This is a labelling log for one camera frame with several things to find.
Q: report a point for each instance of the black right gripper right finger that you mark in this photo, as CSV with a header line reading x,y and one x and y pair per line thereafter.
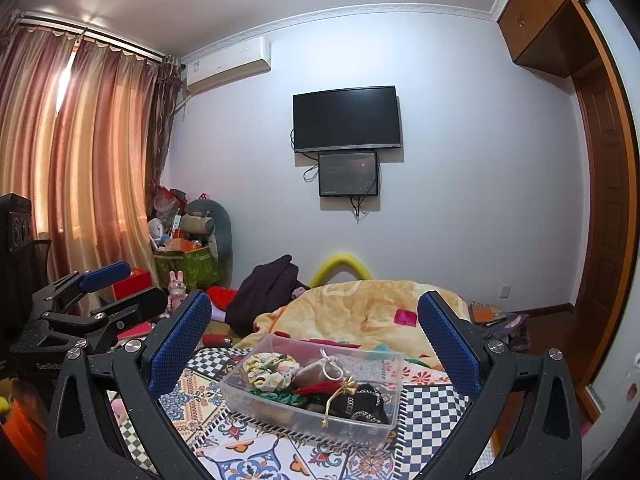
x,y
544,440

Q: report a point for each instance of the red thermos bottle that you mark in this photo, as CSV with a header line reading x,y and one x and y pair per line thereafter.
x,y
216,341

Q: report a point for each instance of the white air conditioner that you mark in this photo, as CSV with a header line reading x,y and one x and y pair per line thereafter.
x,y
210,68

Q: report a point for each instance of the grey plush toy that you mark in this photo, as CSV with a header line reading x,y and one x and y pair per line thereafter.
x,y
208,220

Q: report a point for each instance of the pink rabbit figurine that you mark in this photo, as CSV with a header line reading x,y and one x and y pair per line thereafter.
x,y
176,293

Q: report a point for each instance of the clear plastic storage box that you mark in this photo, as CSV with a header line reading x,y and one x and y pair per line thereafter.
x,y
381,369

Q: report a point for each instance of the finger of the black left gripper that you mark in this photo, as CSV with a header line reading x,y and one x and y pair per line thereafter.
x,y
113,319
67,291

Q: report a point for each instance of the orange pink curtain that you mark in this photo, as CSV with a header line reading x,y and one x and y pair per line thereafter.
x,y
84,136

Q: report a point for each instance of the brown wooden door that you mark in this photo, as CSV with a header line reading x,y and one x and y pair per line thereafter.
x,y
612,165

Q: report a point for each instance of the black wall television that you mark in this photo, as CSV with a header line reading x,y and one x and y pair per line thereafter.
x,y
346,119

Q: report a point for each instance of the black beaded pouch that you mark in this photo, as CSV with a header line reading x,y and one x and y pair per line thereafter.
x,y
366,404

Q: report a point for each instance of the green storage box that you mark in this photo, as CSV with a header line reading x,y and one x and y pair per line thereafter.
x,y
200,269

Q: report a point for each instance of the small black wall monitor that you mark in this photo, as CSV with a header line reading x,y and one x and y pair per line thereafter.
x,y
348,174

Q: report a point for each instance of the yellow foam arch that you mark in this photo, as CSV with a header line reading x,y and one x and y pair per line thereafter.
x,y
339,263

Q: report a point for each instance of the wooden overhead cabinet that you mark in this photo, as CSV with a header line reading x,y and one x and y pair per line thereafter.
x,y
547,35

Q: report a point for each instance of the green knitted item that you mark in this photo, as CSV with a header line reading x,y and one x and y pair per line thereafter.
x,y
282,397

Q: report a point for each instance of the red drawstring pouch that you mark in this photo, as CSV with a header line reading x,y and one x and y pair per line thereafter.
x,y
328,387

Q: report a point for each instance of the yellow fleece blanket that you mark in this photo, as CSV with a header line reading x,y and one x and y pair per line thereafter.
x,y
364,313

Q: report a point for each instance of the dark purple clothing pile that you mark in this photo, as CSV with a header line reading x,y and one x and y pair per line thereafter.
x,y
270,286

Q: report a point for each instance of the floral scrunchie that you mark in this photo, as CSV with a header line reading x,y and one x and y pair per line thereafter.
x,y
270,371

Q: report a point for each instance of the red gift box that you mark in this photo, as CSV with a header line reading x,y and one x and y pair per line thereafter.
x,y
137,281

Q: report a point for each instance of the patterned patchwork table cover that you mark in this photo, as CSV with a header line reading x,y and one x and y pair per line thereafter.
x,y
231,446

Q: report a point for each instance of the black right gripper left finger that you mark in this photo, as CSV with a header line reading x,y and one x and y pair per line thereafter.
x,y
84,441

